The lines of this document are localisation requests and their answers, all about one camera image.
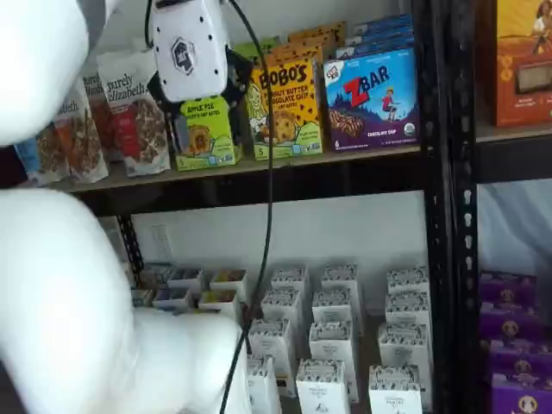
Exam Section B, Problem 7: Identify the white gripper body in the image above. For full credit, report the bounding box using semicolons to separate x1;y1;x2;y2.
151;0;229;104

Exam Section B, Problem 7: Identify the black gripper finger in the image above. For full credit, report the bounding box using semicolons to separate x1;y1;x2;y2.
147;71;190;153
222;47;255;147

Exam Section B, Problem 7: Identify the green Bobo's apple pie box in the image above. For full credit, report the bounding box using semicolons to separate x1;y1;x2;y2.
234;41;271;68
172;95;243;172
245;35;282;52

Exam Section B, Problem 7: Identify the white granola cereal box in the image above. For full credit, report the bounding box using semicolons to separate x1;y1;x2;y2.
95;46;170;179

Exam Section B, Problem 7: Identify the red granola cereal box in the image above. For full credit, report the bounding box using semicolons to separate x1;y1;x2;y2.
81;63;116;163

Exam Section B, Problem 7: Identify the yellow Bobo's peanut butter box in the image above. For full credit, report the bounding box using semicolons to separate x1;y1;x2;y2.
279;32;340;49
244;55;324;161
287;20;348;38
265;44;324;62

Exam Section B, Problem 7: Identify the wooden shelf board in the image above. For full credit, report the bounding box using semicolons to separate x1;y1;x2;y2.
55;144;422;193
475;116;552;144

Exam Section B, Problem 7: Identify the blue purple Zbar box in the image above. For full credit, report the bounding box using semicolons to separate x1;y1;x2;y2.
335;37;416;58
323;47;420;153
344;26;415;45
354;14;414;32

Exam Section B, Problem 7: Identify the small open white box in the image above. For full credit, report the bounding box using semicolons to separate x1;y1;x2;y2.
197;289;239;320
140;261;173;288
130;287;155;308
210;269;248;303
166;267;204;295
151;286;191;312

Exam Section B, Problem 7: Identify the white patterned carton box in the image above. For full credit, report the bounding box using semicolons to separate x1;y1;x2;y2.
309;321;360;405
321;263;363;337
245;355;282;414
271;265;311;303
386;267;431;299
248;318;298;398
311;288;358;329
378;323;433;373
368;365;428;414
385;292;432;329
296;359;351;414
261;288;304;333

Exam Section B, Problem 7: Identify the orange cardboard box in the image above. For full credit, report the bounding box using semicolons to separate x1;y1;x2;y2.
494;0;552;129

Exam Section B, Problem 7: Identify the purple snack box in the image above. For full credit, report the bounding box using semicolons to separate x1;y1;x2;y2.
491;373;552;414
480;270;539;305
488;339;552;381
480;301;543;342

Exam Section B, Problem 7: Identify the purely elizabeth granola bag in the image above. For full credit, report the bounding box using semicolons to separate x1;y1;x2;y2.
34;81;110;185

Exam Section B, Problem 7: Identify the blue snack bag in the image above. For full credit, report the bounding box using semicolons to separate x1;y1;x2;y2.
15;136;41;182

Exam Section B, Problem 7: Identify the white small cartons group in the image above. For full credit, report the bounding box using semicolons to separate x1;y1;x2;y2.
129;258;432;414

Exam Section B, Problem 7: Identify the pale blue plastic sheet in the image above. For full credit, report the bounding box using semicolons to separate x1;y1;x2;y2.
477;180;552;277

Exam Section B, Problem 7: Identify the thin black cable loop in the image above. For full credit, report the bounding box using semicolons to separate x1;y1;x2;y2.
143;0;155;49

